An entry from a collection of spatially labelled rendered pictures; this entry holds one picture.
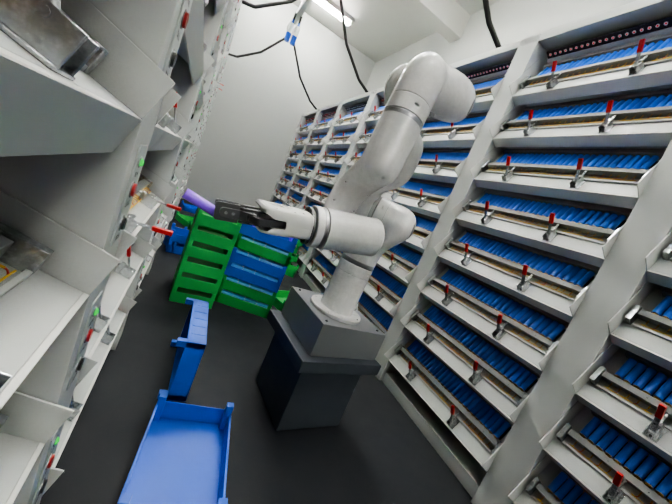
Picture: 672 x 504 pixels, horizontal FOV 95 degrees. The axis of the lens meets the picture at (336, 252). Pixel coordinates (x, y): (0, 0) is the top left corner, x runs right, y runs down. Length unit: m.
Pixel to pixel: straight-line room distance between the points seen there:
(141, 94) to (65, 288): 0.21
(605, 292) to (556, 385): 0.30
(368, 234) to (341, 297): 0.44
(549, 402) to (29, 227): 1.21
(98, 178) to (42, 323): 0.14
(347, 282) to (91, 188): 0.77
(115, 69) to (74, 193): 0.13
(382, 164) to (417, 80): 0.18
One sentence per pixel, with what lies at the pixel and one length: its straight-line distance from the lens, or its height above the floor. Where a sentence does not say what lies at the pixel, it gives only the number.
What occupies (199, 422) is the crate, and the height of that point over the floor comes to 0.00.
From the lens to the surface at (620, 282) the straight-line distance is 1.16.
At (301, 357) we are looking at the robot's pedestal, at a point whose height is 0.28.
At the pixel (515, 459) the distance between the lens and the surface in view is 1.26.
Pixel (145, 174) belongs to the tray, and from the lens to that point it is 1.10.
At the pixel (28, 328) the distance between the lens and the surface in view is 0.36.
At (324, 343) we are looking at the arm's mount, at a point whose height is 0.33.
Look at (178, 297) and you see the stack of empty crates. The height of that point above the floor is 0.03.
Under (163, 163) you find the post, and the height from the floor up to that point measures 0.64.
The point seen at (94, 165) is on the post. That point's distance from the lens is 0.40.
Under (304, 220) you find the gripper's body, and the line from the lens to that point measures 0.56.
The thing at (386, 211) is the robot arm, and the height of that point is 0.77.
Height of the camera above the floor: 0.73
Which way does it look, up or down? 8 degrees down
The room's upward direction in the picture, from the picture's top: 23 degrees clockwise
